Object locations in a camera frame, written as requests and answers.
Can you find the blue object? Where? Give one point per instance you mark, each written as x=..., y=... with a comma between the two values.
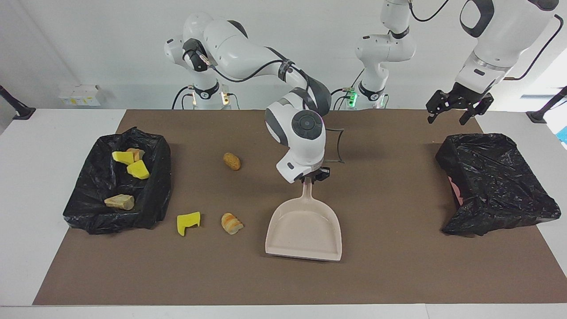
x=564, y=135

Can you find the beige plastic dustpan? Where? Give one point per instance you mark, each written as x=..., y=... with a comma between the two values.
x=303, y=235

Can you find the brown table mat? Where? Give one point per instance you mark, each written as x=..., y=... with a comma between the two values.
x=283, y=283

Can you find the notched yellow sponge piece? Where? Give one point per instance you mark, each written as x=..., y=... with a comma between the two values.
x=186, y=223

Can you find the black camera stand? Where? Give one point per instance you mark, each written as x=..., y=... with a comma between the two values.
x=538, y=116
x=22, y=113

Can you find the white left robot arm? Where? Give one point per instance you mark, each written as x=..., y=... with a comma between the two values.
x=385, y=48

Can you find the small yellow sponge piece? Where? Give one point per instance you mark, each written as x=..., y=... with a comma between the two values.
x=122, y=157

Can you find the orange striped croissant piece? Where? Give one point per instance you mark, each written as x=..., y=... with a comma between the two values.
x=137, y=153

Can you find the black trash bag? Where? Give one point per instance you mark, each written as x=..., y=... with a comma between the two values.
x=155, y=199
x=496, y=186

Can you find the pink plastic bin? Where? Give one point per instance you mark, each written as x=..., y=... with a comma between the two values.
x=455, y=190

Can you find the pale croissant piece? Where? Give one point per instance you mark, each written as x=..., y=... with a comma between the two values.
x=119, y=201

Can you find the white wall outlet box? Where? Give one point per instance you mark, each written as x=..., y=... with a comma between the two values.
x=79, y=95

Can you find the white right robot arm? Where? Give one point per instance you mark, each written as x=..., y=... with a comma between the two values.
x=301, y=133

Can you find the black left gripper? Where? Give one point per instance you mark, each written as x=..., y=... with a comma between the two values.
x=463, y=95

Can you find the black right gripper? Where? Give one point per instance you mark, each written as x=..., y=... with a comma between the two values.
x=320, y=172

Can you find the brown bread roll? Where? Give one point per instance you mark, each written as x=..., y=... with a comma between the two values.
x=231, y=161

